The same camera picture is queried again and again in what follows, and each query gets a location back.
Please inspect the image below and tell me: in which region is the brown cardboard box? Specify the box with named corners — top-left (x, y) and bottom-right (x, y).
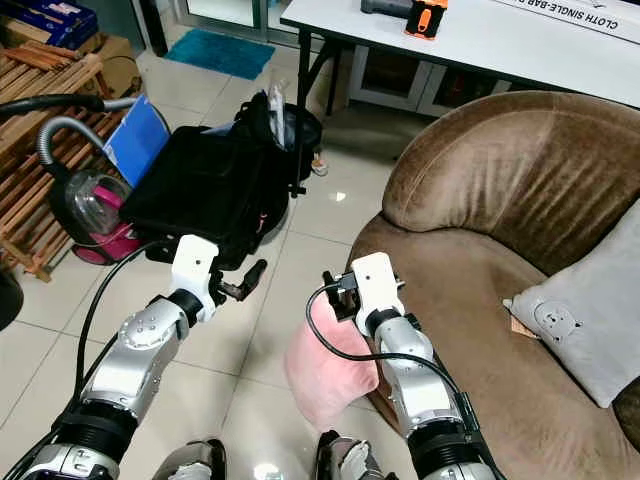
top-left (98, 35), bottom-right (144, 99)

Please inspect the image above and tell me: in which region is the grey device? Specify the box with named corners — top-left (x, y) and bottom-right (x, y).
top-left (360, 0), bottom-right (417, 18)

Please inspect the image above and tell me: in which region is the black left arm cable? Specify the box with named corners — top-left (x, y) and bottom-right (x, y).
top-left (5, 238), bottom-right (173, 480)

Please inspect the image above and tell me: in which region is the robot left leg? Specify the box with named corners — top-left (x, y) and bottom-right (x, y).
top-left (155, 437), bottom-right (227, 480)

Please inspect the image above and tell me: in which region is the blue folder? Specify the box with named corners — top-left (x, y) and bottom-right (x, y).
top-left (105, 96), bottom-right (172, 189)

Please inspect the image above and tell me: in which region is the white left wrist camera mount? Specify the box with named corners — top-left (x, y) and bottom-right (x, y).
top-left (168, 235), bottom-right (222, 303)

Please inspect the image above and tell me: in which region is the blue printed box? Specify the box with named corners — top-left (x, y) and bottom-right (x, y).
top-left (5, 0), bottom-right (102, 51)

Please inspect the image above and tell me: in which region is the wooden slatted rack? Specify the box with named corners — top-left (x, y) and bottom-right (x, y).
top-left (0, 45), bottom-right (137, 283)

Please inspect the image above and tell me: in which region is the pink black vacuum cleaner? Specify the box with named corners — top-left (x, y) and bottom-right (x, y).
top-left (0, 94), bottom-right (147, 267)

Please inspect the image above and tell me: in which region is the orange black power tool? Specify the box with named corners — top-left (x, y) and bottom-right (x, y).
top-left (405, 0), bottom-right (450, 41)

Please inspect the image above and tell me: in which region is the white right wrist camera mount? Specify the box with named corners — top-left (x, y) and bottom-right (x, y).
top-left (350, 252), bottom-right (407, 317)

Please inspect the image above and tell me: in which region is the small orange card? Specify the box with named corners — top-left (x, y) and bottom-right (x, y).
top-left (510, 316), bottom-right (537, 339)

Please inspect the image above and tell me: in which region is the robot right leg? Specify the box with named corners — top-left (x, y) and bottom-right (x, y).
top-left (315, 430), bottom-right (391, 480)

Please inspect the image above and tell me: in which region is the robot leg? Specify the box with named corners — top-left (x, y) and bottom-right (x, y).
top-left (315, 430), bottom-right (391, 480)
top-left (155, 437), bottom-right (227, 480)

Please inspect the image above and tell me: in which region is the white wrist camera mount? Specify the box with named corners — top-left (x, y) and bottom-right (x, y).
top-left (350, 252), bottom-right (407, 317)
top-left (168, 235), bottom-right (222, 303)

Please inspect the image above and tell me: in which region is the white table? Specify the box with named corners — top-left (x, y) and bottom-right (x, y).
top-left (280, 0), bottom-right (640, 109)

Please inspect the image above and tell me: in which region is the black fabric bag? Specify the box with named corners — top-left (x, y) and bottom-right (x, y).
top-left (118, 90), bottom-right (324, 271)

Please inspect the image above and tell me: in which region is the teal floor mat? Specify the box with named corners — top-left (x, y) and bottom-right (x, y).
top-left (164, 28), bottom-right (277, 81)

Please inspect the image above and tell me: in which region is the pink pillow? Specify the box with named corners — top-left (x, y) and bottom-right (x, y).
top-left (283, 292), bottom-right (383, 434)

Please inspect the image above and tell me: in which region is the grey pillow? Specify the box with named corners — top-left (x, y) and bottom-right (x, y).
top-left (504, 198), bottom-right (640, 409)

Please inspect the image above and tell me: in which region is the brown suede sofa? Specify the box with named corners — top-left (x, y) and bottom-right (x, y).
top-left (345, 90), bottom-right (640, 480)

